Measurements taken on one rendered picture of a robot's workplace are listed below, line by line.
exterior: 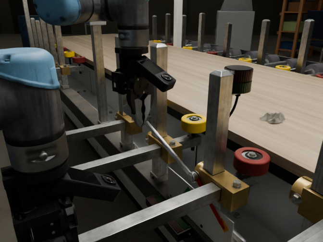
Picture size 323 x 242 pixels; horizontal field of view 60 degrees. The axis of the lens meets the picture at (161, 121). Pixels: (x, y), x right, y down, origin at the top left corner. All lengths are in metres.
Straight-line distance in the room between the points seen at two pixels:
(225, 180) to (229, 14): 6.19
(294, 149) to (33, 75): 0.61
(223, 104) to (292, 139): 0.28
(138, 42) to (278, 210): 0.58
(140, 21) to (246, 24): 6.15
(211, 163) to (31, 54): 0.44
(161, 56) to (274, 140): 0.37
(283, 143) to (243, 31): 6.08
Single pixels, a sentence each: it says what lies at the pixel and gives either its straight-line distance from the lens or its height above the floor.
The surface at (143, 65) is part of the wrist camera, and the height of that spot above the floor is 1.10.
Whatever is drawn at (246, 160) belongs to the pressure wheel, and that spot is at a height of 0.91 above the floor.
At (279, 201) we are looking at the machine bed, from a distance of 0.86.
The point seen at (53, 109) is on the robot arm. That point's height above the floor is 1.11.
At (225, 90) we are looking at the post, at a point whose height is 1.07.
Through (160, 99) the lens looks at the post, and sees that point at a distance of 0.80.
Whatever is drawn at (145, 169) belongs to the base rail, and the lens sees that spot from 0.99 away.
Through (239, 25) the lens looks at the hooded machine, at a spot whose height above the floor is 0.78.
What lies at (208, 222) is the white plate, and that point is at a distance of 0.73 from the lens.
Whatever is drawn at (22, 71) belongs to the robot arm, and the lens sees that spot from 0.35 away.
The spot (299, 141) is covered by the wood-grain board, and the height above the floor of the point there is 0.90.
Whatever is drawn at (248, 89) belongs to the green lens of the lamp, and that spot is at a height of 1.07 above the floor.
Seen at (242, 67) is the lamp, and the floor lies 1.11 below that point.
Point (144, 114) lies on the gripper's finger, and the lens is 0.75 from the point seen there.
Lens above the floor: 1.23
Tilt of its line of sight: 23 degrees down
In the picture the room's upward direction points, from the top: straight up
